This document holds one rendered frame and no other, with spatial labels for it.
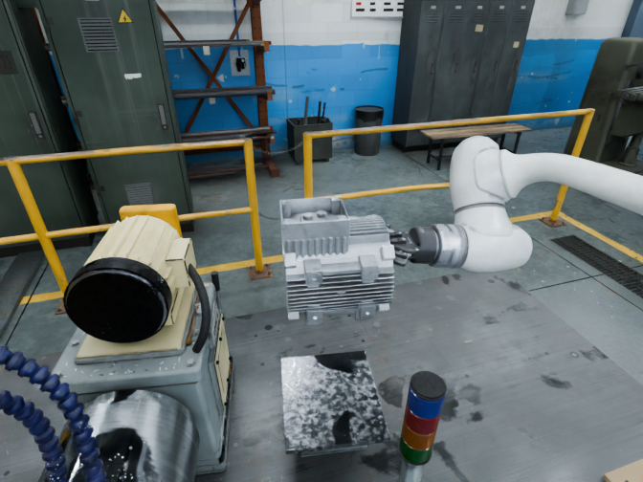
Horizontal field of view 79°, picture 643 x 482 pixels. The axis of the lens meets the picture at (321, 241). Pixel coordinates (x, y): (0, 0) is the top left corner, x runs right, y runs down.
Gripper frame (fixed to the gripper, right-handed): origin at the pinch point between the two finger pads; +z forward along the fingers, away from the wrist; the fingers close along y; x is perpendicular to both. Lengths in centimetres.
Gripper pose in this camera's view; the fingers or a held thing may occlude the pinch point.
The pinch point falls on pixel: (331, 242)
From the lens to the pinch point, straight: 76.1
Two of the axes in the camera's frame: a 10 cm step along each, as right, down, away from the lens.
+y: 1.3, 5.1, -8.5
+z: -9.9, -0.3, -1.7
